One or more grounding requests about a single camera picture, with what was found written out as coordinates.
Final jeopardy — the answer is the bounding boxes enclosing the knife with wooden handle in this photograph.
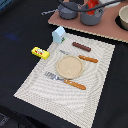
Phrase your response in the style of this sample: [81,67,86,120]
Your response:
[58,49,98,63]

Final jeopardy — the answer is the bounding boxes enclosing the yellow butter box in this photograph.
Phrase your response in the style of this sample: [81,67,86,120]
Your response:
[31,47,50,60]

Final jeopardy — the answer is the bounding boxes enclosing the red tomato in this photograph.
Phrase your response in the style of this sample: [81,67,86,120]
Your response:
[87,0,99,9]

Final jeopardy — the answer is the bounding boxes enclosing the white woven placemat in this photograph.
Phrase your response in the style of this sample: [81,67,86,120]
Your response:
[14,33,115,128]

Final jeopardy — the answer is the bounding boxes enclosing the fork with wooden handle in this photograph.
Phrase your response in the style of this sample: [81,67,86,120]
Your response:
[45,71,86,90]

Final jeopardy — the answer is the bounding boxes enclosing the beige bowl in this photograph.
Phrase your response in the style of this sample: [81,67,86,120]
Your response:
[119,5,128,30]

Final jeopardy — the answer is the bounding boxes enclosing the white milk carton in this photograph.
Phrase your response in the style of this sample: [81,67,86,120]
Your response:
[52,26,66,44]

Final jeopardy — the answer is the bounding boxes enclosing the grey two-handled pot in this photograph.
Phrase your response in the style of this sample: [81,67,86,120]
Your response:
[80,7,104,26]

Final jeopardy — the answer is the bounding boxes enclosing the beige round plate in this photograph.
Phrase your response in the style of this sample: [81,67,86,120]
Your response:
[56,55,84,79]

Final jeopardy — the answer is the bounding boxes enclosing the grey saucepan with handle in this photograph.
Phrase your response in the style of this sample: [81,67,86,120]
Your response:
[41,1,80,20]

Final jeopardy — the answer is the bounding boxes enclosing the brown sausage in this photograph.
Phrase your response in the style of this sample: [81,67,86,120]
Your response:
[72,42,91,52]

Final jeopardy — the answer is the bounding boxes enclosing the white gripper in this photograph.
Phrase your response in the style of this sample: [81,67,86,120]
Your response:
[99,0,127,8]

